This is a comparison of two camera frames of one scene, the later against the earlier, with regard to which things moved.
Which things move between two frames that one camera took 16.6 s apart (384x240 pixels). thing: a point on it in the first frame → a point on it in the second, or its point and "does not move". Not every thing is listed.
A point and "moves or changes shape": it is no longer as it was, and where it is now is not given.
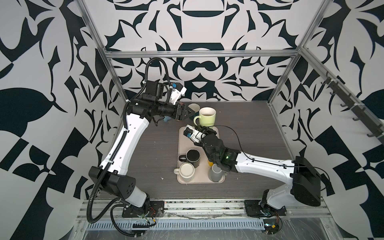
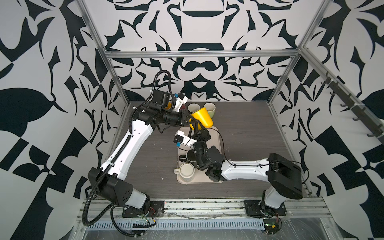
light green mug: [206, 117] moves or changes shape
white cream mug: [186, 171] does not move
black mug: [192, 156] does not move
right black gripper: [209, 131] → [207, 136]
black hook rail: [376, 129] does not move
